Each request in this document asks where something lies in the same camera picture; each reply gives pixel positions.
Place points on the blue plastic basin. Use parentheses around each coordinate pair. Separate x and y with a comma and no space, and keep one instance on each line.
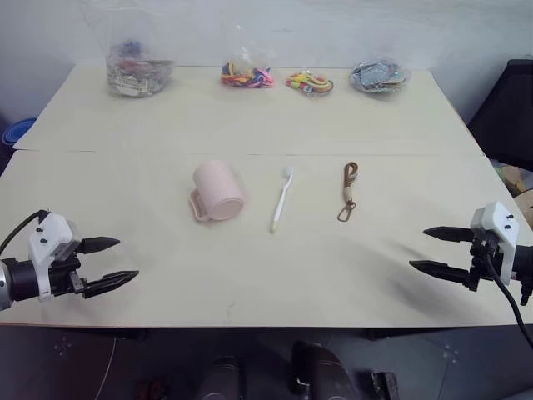
(16,131)

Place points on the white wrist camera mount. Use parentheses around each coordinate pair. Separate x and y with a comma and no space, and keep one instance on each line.
(46,233)
(501,227)

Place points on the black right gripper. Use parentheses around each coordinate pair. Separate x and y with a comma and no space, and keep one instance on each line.
(483,254)

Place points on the clear bag of grey packets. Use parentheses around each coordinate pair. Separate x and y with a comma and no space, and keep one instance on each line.
(379,77)

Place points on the clear bag of yellow red items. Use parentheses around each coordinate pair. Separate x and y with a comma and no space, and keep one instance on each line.
(310,82)

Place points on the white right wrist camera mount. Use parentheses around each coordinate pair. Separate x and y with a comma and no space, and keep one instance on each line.
(501,227)

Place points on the small black block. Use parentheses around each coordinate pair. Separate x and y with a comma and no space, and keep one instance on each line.
(383,385)

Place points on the cardboard and wood clutter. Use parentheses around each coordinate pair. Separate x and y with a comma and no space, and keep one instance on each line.
(518,183)

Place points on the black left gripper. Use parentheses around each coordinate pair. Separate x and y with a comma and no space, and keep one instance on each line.
(63,266)

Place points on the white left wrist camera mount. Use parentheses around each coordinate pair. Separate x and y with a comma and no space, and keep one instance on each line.
(46,233)

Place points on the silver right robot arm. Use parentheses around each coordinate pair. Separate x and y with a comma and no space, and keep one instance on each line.
(525,260)

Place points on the large dark rounded shape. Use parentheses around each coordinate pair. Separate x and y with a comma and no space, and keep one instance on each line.
(322,373)

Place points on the white toothbrush with yellow end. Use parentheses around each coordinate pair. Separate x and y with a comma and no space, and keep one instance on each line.
(282,200)

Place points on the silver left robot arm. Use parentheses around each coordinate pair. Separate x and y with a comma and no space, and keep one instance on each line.
(18,278)

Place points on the black chair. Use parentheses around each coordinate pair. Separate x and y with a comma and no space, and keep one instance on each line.
(506,112)

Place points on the clear bag of colourful bands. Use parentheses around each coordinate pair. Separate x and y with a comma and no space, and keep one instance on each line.
(247,77)

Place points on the tall clear bag of trinkets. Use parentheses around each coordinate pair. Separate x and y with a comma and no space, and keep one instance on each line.
(137,75)

